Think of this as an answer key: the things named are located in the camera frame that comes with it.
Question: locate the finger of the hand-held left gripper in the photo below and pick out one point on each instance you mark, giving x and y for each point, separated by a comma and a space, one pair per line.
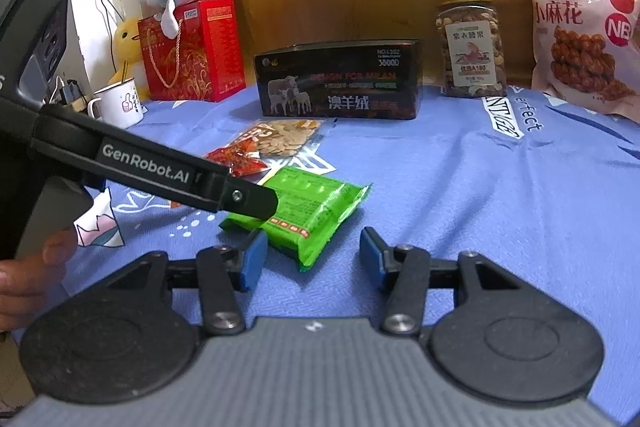
255, 202

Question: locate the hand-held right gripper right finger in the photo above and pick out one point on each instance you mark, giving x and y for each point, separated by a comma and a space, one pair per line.
372, 259

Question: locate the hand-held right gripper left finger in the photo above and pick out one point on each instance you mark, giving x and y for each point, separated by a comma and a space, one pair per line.
252, 262

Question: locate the green snack packet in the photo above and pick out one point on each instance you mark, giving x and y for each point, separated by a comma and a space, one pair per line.
310, 217

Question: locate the black printed box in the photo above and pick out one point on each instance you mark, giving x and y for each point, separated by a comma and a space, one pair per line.
340, 77

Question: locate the person's left hand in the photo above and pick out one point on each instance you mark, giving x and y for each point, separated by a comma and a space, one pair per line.
30, 287

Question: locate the red chili snack packet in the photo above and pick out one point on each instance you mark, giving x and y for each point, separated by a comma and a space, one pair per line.
240, 162

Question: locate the black charger plug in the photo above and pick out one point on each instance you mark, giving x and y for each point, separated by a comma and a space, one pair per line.
70, 92

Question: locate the white enamel mug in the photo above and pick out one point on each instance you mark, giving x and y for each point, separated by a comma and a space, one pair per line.
120, 104

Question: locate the clear seed packet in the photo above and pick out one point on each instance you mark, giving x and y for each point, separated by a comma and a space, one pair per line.
285, 137

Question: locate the yellow plush duck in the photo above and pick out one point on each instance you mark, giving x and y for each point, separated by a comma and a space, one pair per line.
127, 42

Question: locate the blue printed bedsheet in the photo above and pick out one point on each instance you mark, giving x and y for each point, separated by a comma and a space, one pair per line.
475, 207

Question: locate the red gift box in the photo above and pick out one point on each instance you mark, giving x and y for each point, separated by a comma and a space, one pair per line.
200, 52

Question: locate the clear nut jar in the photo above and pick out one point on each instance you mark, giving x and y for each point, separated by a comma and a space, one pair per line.
470, 52

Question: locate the pink snack bag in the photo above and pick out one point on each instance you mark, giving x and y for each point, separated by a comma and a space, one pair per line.
580, 32

